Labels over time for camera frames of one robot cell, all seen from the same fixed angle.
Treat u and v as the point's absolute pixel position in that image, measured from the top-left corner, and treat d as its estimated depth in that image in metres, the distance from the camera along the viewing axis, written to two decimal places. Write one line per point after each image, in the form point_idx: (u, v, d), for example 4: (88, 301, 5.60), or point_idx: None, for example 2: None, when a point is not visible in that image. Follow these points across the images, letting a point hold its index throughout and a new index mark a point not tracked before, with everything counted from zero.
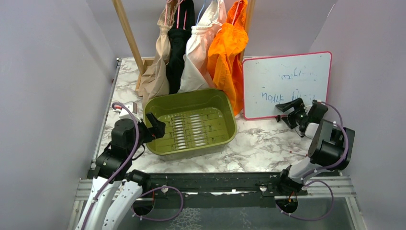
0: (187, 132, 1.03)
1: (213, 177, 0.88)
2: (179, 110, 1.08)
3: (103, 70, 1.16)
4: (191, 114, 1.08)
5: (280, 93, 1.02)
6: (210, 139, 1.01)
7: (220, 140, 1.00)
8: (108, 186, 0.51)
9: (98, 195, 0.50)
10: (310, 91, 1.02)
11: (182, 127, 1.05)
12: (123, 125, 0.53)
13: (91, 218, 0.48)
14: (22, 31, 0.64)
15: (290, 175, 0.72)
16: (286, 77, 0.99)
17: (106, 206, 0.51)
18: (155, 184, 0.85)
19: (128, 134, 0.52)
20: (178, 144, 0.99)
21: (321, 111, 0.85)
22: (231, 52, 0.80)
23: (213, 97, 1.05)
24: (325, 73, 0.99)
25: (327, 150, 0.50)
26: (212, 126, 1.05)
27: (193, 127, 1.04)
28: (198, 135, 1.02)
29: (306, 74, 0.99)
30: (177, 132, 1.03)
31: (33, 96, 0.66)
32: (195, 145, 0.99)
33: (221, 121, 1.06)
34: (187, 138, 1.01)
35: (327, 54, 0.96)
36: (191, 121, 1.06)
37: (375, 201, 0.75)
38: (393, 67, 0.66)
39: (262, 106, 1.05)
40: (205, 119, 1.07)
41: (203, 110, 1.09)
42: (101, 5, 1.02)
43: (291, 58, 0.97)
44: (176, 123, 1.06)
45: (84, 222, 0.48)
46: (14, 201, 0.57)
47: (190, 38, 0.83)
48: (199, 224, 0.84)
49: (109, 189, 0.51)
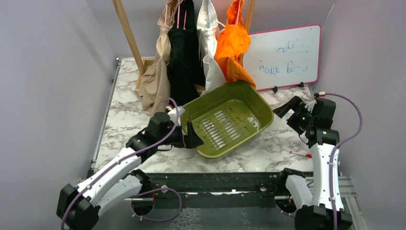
0: (219, 130, 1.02)
1: (213, 177, 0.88)
2: (203, 112, 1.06)
3: (103, 69, 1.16)
4: (214, 112, 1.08)
5: (276, 65, 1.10)
6: (243, 129, 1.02)
7: (253, 128, 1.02)
8: (135, 157, 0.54)
9: (122, 160, 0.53)
10: (302, 63, 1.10)
11: (212, 127, 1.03)
12: (161, 117, 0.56)
13: (107, 175, 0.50)
14: (21, 28, 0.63)
15: (287, 185, 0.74)
16: (280, 50, 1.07)
17: (122, 173, 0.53)
18: (155, 184, 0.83)
19: (163, 125, 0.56)
20: (216, 145, 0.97)
21: (329, 109, 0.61)
22: (240, 53, 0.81)
23: (232, 91, 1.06)
24: (317, 45, 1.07)
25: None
26: (240, 118, 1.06)
27: (222, 124, 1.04)
28: (231, 129, 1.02)
29: (299, 46, 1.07)
30: (210, 132, 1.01)
31: (32, 95, 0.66)
32: (231, 140, 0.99)
33: (247, 110, 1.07)
34: (222, 136, 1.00)
35: (317, 27, 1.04)
36: (219, 119, 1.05)
37: (375, 201, 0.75)
38: (394, 68, 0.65)
39: (260, 78, 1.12)
40: (230, 112, 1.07)
41: (225, 105, 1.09)
42: (101, 5, 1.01)
43: (286, 31, 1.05)
44: (205, 125, 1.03)
45: (100, 176, 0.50)
46: (15, 200, 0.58)
47: (208, 40, 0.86)
48: (199, 224, 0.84)
49: (133, 160, 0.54)
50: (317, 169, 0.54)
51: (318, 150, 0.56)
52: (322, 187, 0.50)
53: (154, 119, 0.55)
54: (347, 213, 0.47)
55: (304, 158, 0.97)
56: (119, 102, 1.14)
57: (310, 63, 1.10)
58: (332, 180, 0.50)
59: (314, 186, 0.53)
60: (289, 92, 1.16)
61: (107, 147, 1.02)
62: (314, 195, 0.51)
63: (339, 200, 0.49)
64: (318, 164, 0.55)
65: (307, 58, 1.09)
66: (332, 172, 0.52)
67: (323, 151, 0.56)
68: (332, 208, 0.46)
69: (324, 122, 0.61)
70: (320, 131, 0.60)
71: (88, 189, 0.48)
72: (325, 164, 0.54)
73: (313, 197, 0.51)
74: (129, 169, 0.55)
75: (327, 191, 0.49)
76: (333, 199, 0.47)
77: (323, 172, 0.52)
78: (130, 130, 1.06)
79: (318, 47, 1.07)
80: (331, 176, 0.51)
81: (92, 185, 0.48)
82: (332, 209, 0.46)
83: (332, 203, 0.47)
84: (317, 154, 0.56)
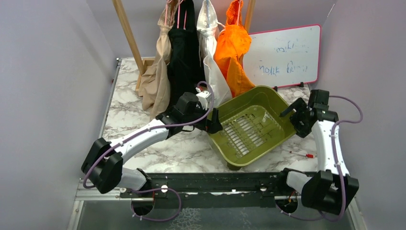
0: (242, 136, 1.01)
1: (213, 177, 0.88)
2: (224, 117, 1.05)
3: (103, 69, 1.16)
4: (235, 117, 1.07)
5: (276, 65, 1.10)
6: (266, 135, 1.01)
7: (276, 134, 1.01)
8: (164, 129, 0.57)
9: (153, 128, 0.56)
10: (302, 63, 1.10)
11: (235, 132, 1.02)
12: (189, 96, 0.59)
13: (137, 138, 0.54)
14: (21, 29, 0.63)
15: (288, 182, 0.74)
16: (280, 50, 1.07)
17: (150, 140, 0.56)
18: (155, 184, 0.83)
19: (191, 105, 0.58)
20: (241, 151, 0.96)
21: (325, 96, 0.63)
22: (241, 53, 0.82)
23: (254, 96, 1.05)
24: (317, 45, 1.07)
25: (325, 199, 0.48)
26: (262, 123, 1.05)
27: (245, 130, 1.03)
28: (254, 135, 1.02)
29: (299, 47, 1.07)
30: (233, 138, 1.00)
31: (33, 95, 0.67)
32: (255, 145, 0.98)
33: (269, 116, 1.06)
34: (246, 142, 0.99)
35: (317, 27, 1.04)
36: (241, 124, 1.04)
37: (374, 201, 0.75)
38: (394, 68, 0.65)
39: (260, 78, 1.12)
40: (252, 118, 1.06)
41: (246, 111, 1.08)
42: (100, 5, 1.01)
43: (286, 31, 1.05)
44: (227, 131, 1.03)
45: (130, 136, 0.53)
46: (15, 200, 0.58)
47: (207, 40, 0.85)
48: (199, 224, 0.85)
49: (162, 132, 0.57)
50: (320, 143, 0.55)
51: (319, 126, 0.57)
52: (327, 155, 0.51)
53: (184, 97, 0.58)
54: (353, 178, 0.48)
55: (304, 158, 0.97)
56: (119, 102, 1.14)
57: (310, 63, 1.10)
58: (335, 149, 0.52)
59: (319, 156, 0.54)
60: (289, 92, 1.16)
61: None
62: (320, 164, 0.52)
63: (343, 167, 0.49)
64: (321, 138, 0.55)
65: (307, 59, 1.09)
66: (334, 143, 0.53)
67: (325, 125, 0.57)
68: (339, 173, 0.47)
69: (322, 106, 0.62)
70: (320, 110, 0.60)
71: (120, 145, 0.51)
72: (327, 136, 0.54)
73: (319, 166, 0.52)
74: (156, 138, 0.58)
75: (332, 158, 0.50)
76: (339, 165, 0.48)
77: (326, 144, 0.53)
78: (130, 130, 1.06)
79: (318, 47, 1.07)
80: (334, 146, 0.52)
81: (124, 143, 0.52)
82: (339, 174, 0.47)
83: (338, 169, 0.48)
84: (318, 129, 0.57)
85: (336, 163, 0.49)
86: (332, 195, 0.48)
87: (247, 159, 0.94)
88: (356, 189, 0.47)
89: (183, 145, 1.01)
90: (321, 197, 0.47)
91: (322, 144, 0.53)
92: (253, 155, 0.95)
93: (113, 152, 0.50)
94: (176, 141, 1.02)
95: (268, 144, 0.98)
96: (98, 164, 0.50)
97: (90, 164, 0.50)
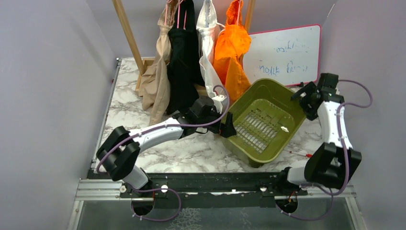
0: (256, 132, 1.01)
1: (213, 177, 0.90)
2: (234, 119, 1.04)
3: (103, 69, 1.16)
4: (243, 115, 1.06)
5: (276, 65, 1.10)
6: (277, 124, 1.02)
7: (287, 122, 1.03)
8: (179, 128, 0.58)
9: (170, 125, 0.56)
10: (302, 63, 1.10)
11: (247, 131, 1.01)
12: (205, 100, 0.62)
13: (154, 132, 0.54)
14: (21, 29, 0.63)
15: (290, 179, 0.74)
16: (280, 50, 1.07)
17: (165, 136, 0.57)
18: (155, 184, 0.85)
19: (206, 109, 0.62)
20: (259, 148, 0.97)
21: (333, 79, 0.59)
22: (241, 53, 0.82)
23: (258, 90, 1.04)
24: (317, 45, 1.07)
25: (328, 173, 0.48)
26: (270, 115, 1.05)
27: (256, 125, 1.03)
28: (266, 129, 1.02)
29: (299, 47, 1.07)
30: (248, 137, 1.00)
31: (33, 95, 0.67)
32: (271, 138, 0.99)
33: (275, 107, 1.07)
34: (262, 137, 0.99)
35: (317, 27, 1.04)
36: (250, 121, 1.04)
37: (374, 201, 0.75)
38: (394, 68, 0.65)
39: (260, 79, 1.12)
40: (259, 112, 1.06)
41: (251, 107, 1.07)
42: (100, 5, 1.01)
43: (286, 31, 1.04)
44: (240, 132, 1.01)
45: (149, 129, 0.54)
46: (15, 200, 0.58)
47: (204, 40, 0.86)
48: (199, 224, 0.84)
49: (177, 130, 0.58)
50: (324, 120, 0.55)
51: (324, 106, 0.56)
52: (331, 130, 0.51)
53: (199, 100, 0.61)
54: (357, 152, 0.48)
55: (304, 158, 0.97)
56: (119, 102, 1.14)
57: (310, 63, 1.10)
58: (340, 125, 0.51)
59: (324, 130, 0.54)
60: None
61: None
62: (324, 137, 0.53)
63: (348, 141, 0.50)
64: (326, 116, 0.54)
65: (307, 59, 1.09)
66: (339, 120, 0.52)
67: (331, 106, 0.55)
68: (343, 146, 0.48)
69: (330, 89, 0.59)
70: (326, 93, 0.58)
71: (138, 136, 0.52)
72: (332, 115, 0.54)
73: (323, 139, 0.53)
74: (170, 136, 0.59)
75: (336, 133, 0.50)
76: (343, 138, 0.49)
77: (332, 120, 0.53)
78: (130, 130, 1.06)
79: (318, 47, 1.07)
80: (339, 123, 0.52)
81: (141, 133, 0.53)
82: (342, 147, 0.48)
83: (342, 142, 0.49)
84: (323, 109, 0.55)
85: (341, 137, 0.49)
86: (335, 170, 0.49)
87: (266, 156, 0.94)
88: (359, 162, 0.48)
89: (183, 145, 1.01)
90: (323, 170, 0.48)
91: (327, 122, 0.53)
92: (272, 148, 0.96)
93: (131, 141, 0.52)
94: (176, 141, 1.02)
95: (283, 135, 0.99)
96: (114, 152, 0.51)
97: (107, 148, 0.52)
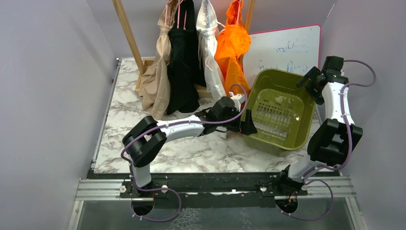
0: (274, 122, 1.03)
1: (213, 177, 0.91)
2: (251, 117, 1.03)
3: (103, 69, 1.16)
4: (254, 110, 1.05)
5: (276, 65, 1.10)
6: (288, 108, 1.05)
7: (296, 103, 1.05)
8: (200, 125, 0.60)
9: (193, 122, 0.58)
10: (303, 63, 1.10)
11: (266, 124, 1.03)
12: (226, 101, 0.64)
13: (179, 126, 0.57)
14: (21, 29, 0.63)
15: (290, 175, 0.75)
16: (280, 50, 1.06)
17: (186, 132, 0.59)
18: (155, 184, 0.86)
19: (226, 109, 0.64)
20: (283, 135, 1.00)
21: (339, 62, 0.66)
22: (240, 53, 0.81)
23: (261, 82, 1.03)
24: (317, 45, 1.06)
25: (330, 149, 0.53)
26: (277, 102, 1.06)
27: (270, 116, 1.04)
28: (279, 116, 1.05)
29: (299, 47, 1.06)
30: (269, 130, 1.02)
31: (33, 96, 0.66)
32: (288, 123, 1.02)
33: (279, 93, 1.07)
34: (280, 125, 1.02)
35: (317, 27, 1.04)
36: (264, 114, 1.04)
37: (375, 201, 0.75)
38: (394, 68, 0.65)
39: None
40: (266, 103, 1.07)
41: (259, 100, 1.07)
42: (100, 5, 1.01)
43: (286, 31, 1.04)
44: (261, 127, 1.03)
45: (175, 122, 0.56)
46: (14, 201, 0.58)
47: (208, 40, 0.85)
48: (199, 224, 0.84)
49: (198, 127, 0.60)
50: (329, 99, 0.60)
51: (329, 86, 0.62)
52: (334, 108, 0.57)
53: (220, 102, 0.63)
54: (358, 129, 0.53)
55: None
56: (119, 102, 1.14)
57: (310, 63, 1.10)
58: (343, 103, 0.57)
59: (328, 109, 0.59)
60: None
61: (107, 147, 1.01)
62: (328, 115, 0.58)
63: (350, 118, 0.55)
64: (330, 95, 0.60)
65: (307, 59, 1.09)
66: (342, 98, 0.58)
67: (334, 86, 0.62)
68: (344, 122, 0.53)
69: (334, 71, 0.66)
70: (331, 75, 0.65)
71: (165, 127, 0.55)
72: (336, 94, 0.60)
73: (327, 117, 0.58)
74: (190, 132, 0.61)
75: (339, 111, 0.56)
76: (345, 115, 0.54)
77: (334, 99, 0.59)
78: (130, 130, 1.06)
79: (318, 47, 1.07)
80: (341, 100, 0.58)
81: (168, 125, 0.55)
82: (344, 122, 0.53)
83: (343, 119, 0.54)
84: (328, 89, 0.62)
85: (343, 114, 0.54)
86: (337, 145, 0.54)
87: (291, 141, 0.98)
88: (358, 138, 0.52)
89: (183, 145, 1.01)
90: (326, 144, 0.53)
91: (330, 99, 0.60)
92: (293, 132, 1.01)
93: (158, 131, 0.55)
94: (176, 141, 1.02)
95: (296, 117, 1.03)
96: (141, 139, 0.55)
97: (136, 134, 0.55)
